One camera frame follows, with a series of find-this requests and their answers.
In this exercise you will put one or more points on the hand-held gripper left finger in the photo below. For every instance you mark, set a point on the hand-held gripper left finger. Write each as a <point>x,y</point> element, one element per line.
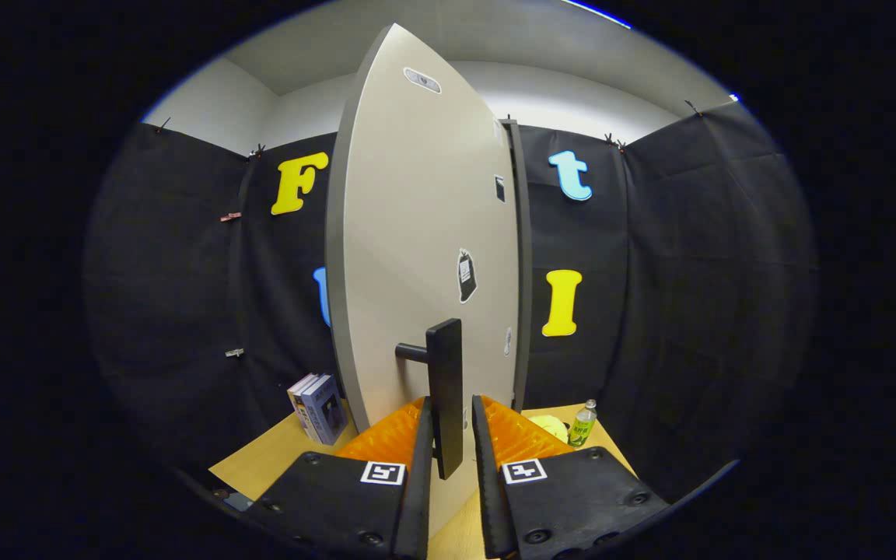
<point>421,482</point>

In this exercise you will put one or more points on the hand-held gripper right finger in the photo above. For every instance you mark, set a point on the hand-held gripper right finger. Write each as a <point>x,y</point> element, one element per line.
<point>487,482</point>

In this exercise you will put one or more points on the grey shoe cabinet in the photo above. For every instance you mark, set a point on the grey shoe cabinet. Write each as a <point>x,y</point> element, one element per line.
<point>524,272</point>

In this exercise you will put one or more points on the beige shoe cabinet door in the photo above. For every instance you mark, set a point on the beige shoe cabinet door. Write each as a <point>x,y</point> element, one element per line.
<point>409,233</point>

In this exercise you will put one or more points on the yellow plush toy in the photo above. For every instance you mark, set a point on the yellow plush toy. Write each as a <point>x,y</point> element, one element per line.
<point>549,428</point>

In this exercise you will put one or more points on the green drink bottle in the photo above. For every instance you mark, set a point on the green drink bottle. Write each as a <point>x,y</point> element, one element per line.
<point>582,426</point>

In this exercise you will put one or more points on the blue book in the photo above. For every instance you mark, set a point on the blue book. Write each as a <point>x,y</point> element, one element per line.
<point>327,408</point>

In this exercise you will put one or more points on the black backdrop cloth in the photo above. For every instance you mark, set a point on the black backdrop cloth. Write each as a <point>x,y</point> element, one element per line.
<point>689,272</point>

